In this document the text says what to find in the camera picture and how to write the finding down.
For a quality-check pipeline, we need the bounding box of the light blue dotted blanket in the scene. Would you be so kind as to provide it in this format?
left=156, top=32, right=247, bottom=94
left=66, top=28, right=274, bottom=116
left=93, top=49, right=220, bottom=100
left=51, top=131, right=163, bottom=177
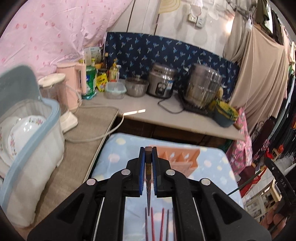
left=92, top=133, right=243, bottom=240

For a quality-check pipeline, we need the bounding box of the white carton box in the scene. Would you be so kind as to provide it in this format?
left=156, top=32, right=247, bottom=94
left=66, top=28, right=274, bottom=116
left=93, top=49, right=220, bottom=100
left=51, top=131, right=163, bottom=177
left=83, top=47, right=101, bottom=66

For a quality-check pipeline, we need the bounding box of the brown wooden chopstick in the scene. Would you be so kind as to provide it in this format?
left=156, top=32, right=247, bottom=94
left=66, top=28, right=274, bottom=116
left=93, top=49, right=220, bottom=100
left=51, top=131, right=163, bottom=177
left=144, top=147, right=152, bottom=215

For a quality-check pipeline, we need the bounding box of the floral white bowl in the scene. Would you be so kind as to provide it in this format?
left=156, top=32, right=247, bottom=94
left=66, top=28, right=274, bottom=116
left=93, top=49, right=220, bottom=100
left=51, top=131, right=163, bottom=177
left=8, top=115, right=46, bottom=160

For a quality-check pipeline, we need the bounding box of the steel bowl with lid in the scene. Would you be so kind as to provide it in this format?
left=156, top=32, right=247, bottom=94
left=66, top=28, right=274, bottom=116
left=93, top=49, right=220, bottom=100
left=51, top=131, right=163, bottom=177
left=125, top=75, right=149, bottom=97

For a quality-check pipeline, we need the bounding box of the pink plastic utensil holder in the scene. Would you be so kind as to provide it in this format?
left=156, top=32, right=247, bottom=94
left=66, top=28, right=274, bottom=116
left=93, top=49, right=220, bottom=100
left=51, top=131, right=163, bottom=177
left=156, top=146, right=201, bottom=177

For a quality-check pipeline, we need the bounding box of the white dish rack blue rim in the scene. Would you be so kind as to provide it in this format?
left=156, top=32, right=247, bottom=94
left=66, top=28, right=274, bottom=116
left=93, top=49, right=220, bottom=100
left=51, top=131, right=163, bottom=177
left=1, top=98, right=65, bottom=227

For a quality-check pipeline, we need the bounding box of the white power cable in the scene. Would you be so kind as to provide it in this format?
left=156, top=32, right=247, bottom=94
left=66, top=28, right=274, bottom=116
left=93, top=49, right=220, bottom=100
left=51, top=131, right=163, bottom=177
left=63, top=84, right=125, bottom=144

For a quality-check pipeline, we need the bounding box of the silver rice cooker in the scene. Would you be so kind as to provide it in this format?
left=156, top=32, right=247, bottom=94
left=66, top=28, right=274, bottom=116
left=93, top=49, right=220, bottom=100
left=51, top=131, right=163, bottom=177
left=147, top=63, right=177, bottom=99

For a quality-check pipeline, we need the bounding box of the black induction cooktop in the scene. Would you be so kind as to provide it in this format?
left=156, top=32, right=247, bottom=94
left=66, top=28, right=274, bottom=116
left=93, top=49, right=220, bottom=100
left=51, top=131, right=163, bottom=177
left=178, top=90, right=213, bottom=118

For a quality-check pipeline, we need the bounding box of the clear food container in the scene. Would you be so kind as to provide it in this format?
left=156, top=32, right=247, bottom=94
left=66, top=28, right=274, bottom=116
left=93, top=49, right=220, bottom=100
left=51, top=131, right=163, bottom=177
left=104, top=82, right=126, bottom=99

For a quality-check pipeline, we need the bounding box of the pink electric kettle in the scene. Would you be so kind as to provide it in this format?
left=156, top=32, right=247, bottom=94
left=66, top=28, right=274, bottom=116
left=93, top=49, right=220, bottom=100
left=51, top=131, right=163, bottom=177
left=56, top=62, right=87, bottom=113

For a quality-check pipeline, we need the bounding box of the oil bottle yellow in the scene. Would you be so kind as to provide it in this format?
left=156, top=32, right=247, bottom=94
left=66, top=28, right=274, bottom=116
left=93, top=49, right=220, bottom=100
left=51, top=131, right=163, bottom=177
left=108, top=58, right=119, bottom=82

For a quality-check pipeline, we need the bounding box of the grey-blue dish rack lid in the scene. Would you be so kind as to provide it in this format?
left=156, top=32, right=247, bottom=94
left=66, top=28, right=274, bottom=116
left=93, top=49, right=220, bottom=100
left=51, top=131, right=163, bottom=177
left=0, top=65, right=41, bottom=115

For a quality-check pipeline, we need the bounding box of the beige woven counter mat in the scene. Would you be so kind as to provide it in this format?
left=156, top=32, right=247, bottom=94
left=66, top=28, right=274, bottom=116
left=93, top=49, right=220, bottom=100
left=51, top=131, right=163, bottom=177
left=16, top=107, right=118, bottom=239

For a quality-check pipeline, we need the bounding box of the dark purple chopstick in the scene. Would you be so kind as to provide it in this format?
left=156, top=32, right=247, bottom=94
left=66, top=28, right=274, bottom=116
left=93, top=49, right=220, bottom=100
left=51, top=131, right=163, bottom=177
left=145, top=207, right=149, bottom=241

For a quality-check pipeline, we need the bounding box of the pink floral hanging cloth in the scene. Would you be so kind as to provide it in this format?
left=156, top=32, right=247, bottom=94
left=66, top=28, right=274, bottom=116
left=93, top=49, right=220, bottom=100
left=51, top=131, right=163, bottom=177
left=226, top=107, right=252, bottom=175

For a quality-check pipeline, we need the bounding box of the red chopstick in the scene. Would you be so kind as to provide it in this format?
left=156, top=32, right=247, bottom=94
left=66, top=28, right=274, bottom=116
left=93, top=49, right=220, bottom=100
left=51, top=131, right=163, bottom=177
left=159, top=208, right=165, bottom=241
left=151, top=207, right=156, bottom=241

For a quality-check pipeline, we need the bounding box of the yellow snack packet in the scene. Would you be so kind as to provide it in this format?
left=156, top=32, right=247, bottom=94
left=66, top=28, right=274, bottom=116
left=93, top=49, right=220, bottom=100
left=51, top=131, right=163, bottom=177
left=96, top=73, right=108, bottom=92

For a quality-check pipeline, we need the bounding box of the large steel steamer pot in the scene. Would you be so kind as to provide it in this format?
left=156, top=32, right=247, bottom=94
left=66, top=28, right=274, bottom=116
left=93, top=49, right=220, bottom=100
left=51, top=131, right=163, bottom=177
left=183, top=63, right=226, bottom=108

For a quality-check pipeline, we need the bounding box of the black cooker cable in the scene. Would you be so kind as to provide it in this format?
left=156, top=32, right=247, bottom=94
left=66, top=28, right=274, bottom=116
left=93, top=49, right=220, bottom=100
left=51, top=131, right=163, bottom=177
left=157, top=92, right=186, bottom=115

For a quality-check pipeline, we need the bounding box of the white wall socket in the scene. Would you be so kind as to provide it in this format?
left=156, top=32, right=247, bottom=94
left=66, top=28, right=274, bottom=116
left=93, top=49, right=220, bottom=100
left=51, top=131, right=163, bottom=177
left=187, top=14, right=207, bottom=29

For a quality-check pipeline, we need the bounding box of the white blender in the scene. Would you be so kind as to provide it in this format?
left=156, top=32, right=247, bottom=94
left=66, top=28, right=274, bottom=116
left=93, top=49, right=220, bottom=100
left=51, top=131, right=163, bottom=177
left=38, top=73, right=78, bottom=133

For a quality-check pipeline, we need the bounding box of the beige hanging cloth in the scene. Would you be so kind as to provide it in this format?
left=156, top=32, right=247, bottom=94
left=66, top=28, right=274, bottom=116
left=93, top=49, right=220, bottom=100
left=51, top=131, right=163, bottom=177
left=223, top=13, right=288, bottom=131

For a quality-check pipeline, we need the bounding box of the pink dotted sheet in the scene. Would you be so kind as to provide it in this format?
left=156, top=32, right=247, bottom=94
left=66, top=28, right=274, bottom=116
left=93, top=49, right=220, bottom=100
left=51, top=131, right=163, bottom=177
left=1, top=0, right=131, bottom=78

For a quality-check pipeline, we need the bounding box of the navy floral backsplash cloth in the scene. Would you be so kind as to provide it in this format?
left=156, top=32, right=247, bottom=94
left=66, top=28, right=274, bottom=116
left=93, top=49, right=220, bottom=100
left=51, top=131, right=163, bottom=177
left=105, top=32, right=239, bottom=101

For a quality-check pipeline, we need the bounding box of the green detergent bottle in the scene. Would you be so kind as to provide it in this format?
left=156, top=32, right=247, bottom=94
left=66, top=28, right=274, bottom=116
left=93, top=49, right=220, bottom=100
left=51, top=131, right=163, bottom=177
left=82, top=58, right=97, bottom=99

